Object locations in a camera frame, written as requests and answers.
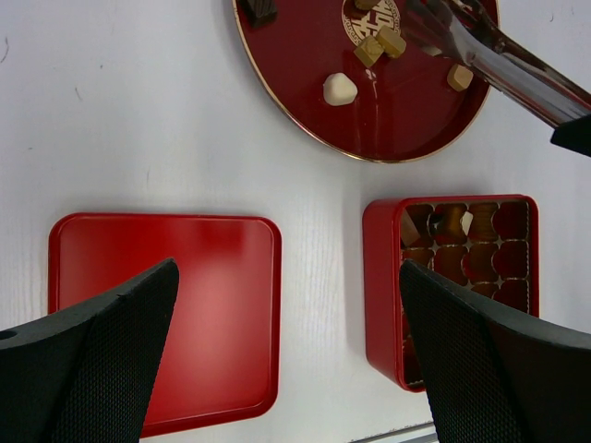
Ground red chocolate box with tray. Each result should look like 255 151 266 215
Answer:
362 195 540 393

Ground brown stacked chocolate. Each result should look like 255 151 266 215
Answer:
354 0 380 11

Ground tan cube chocolate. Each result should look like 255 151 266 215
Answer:
447 64 474 92

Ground dark square chocolate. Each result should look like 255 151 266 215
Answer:
239 0 278 29

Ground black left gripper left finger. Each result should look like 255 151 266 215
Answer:
1 259 179 442

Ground metal serving tongs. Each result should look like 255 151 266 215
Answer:
401 1 590 128

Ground red rectangular box lid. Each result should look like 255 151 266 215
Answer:
48 212 282 437

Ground tan ridged chocolate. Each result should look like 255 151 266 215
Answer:
354 35 384 68

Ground white block chocolate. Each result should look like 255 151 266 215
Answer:
460 210 474 236

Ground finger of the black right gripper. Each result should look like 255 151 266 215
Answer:
550 114 591 158

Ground round red plate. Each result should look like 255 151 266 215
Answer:
233 1 489 163

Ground white heart chocolate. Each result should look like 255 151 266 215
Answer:
323 72 358 107

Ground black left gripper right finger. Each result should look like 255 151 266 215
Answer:
399 260 590 442

